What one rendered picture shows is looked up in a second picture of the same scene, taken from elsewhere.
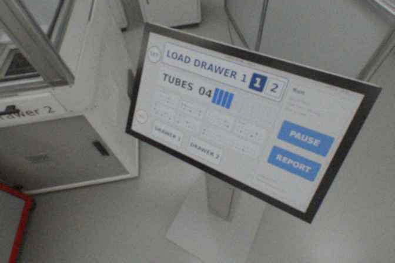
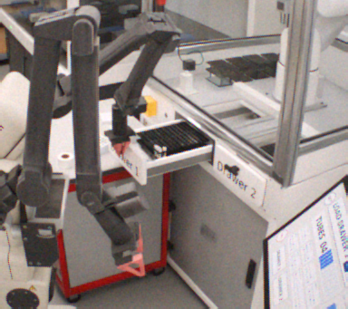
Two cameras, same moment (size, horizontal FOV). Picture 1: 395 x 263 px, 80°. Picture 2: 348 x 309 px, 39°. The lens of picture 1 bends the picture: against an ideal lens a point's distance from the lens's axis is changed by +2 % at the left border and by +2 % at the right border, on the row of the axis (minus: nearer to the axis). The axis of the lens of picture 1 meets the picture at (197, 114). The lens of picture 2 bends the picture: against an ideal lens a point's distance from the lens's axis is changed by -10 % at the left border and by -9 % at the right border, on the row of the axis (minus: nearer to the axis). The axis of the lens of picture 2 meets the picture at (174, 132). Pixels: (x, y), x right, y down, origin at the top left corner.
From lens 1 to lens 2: 82 cm
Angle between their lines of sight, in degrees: 52
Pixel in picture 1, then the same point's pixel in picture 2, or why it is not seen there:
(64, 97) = (270, 193)
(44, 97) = (259, 180)
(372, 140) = not seen: outside the picture
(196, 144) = (281, 280)
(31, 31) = (292, 128)
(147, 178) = not seen: outside the picture
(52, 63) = (285, 159)
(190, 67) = (334, 223)
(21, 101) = (245, 169)
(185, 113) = (300, 253)
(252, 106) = (332, 278)
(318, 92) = not seen: outside the picture
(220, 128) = (303, 280)
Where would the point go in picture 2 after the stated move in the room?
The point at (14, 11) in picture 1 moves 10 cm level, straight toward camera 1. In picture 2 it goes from (293, 110) to (285, 122)
